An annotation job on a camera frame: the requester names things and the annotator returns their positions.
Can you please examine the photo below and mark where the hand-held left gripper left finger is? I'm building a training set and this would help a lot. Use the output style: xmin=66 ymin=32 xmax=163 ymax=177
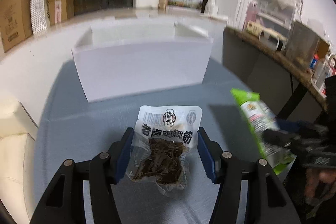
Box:
xmin=30 ymin=127 xmax=135 ymax=224

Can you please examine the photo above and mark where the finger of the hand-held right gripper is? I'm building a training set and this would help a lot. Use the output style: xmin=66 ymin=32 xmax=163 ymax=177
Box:
xmin=262 ymin=130 xmax=310 ymax=155
xmin=276 ymin=120 xmax=328 ymax=136

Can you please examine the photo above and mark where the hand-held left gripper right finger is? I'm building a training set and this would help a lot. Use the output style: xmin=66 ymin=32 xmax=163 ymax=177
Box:
xmin=197 ymin=127 xmax=301 ymax=224

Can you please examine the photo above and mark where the clear braised snack packet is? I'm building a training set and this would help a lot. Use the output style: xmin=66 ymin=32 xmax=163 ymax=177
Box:
xmin=125 ymin=105 xmax=203 ymax=191

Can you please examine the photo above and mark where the green snack packet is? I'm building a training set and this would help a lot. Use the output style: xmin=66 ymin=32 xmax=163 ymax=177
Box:
xmin=230 ymin=89 xmax=296 ymax=175

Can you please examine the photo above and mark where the white paper box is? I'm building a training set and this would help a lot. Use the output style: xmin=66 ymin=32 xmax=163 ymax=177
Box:
xmin=71 ymin=22 xmax=214 ymax=102

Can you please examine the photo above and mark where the person's right hand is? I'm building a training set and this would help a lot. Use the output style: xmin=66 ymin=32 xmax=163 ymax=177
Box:
xmin=306 ymin=168 xmax=336 ymax=203

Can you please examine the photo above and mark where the wooden side table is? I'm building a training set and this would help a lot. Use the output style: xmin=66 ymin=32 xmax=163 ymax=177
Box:
xmin=223 ymin=25 xmax=331 ymax=119

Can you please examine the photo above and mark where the grey metal box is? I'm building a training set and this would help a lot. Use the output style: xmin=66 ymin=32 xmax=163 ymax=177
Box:
xmin=286 ymin=20 xmax=328 ymax=73

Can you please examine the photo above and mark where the white grey device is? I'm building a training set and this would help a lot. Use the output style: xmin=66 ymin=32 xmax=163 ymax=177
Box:
xmin=259 ymin=30 xmax=280 ymax=51

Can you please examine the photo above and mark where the cream carton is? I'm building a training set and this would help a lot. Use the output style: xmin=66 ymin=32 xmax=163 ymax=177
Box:
xmin=245 ymin=21 xmax=263 ymax=34

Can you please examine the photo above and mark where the cream sofa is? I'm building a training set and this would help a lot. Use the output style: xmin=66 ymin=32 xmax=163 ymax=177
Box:
xmin=0 ymin=93 xmax=40 ymax=224

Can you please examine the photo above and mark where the white plastic bottle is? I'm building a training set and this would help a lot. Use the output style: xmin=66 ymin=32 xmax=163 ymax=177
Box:
xmin=205 ymin=0 xmax=218 ymax=14

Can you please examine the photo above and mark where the small open cardboard box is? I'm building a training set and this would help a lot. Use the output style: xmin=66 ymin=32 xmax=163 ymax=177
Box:
xmin=47 ymin=0 xmax=67 ymax=26

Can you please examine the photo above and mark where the white dotted paper bag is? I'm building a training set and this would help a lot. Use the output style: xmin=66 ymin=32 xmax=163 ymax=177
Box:
xmin=30 ymin=0 xmax=59 ymax=35

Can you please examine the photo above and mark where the large cardboard box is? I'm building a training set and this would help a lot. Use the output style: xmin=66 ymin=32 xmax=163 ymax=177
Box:
xmin=0 ymin=0 xmax=33 ymax=53

